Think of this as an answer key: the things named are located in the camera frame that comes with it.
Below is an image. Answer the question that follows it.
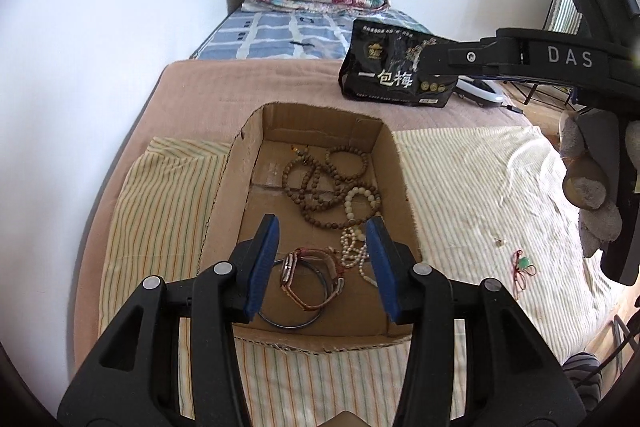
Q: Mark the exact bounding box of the green jade red cord pendant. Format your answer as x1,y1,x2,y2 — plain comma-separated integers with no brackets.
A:
512,249,537,296

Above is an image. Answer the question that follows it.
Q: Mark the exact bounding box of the cream white bead bracelet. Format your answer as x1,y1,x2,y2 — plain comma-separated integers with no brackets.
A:
342,185,382,223

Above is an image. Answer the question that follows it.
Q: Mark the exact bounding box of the dark brown bead mala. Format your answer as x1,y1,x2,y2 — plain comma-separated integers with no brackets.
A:
281,145,382,231

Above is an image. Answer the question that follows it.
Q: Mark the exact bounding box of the black thin bangle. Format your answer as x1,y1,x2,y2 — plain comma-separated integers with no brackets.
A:
258,259,329,333

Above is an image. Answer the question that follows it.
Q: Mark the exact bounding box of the small white bead necklace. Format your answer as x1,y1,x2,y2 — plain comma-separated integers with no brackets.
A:
336,210,384,291

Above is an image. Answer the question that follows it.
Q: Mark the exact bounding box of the grey gloved hand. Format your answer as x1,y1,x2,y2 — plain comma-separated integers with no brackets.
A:
559,109,623,258

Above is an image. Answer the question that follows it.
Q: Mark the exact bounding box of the black plum snack bag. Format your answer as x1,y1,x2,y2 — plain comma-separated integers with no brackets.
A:
338,18,457,108

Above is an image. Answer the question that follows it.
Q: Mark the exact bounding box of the striped yellow green towel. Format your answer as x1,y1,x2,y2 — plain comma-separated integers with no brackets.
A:
98,123,622,427

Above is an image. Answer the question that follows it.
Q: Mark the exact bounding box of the brown cardboard box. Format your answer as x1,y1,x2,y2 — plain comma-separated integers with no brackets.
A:
200,103,420,352

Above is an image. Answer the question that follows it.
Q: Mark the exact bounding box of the blue checked bed sheet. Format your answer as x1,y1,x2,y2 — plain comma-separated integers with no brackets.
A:
188,5,434,62

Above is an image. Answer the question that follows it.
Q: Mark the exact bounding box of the brown bed blanket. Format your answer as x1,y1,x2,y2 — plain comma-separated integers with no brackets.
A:
72,58,530,367

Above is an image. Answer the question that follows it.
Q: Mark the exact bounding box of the white ring light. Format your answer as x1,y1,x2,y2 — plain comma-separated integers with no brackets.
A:
454,76,506,107

